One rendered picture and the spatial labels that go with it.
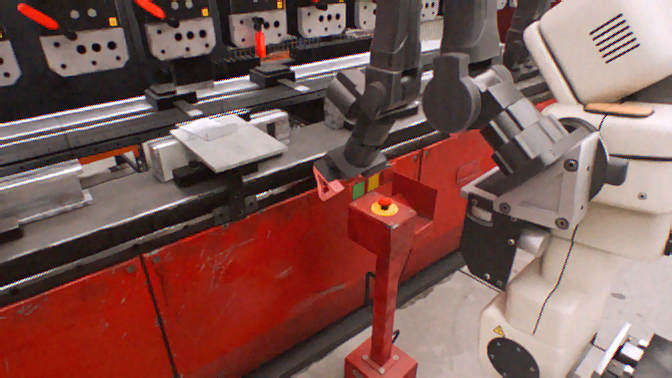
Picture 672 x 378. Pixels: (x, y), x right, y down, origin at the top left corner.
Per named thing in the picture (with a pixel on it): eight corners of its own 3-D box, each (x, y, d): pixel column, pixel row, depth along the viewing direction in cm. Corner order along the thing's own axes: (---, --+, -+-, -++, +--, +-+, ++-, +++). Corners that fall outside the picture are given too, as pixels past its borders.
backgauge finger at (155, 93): (178, 127, 114) (174, 109, 112) (146, 102, 132) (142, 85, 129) (220, 117, 120) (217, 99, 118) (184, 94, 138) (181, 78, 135)
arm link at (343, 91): (384, 94, 62) (421, 82, 67) (335, 45, 66) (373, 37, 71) (355, 150, 71) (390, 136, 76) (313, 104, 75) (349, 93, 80)
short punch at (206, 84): (178, 95, 107) (171, 56, 102) (175, 93, 108) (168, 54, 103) (216, 88, 112) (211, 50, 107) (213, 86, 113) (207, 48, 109)
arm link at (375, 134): (382, 124, 67) (405, 115, 70) (354, 96, 69) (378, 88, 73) (365, 154, 72) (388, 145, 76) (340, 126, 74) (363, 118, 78)
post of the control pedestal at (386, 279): (381, 367, 152) (391, 243, 124) (369, 358, 155) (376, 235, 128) (390, 358, 155) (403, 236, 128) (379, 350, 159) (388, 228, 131)
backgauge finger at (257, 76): (290, 100, 133) (289, 84, 130) (249, 81, 150) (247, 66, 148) (322, 92, 139) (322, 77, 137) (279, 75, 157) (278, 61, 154)
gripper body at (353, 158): (322, 158, 78) (335, 129, 72) (362, 142, 84) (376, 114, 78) (345, 184, 75) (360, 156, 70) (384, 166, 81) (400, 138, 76)
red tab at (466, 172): (459, 184, 176) (461, 169, 173) (455, 182, 178) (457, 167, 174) (481, 174, 184) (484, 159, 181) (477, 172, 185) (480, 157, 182)
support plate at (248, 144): (215, 173, 91) (215, 169, 90) (170, 134, 109) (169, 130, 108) (288, 150, 101) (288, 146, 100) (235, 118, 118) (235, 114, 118)
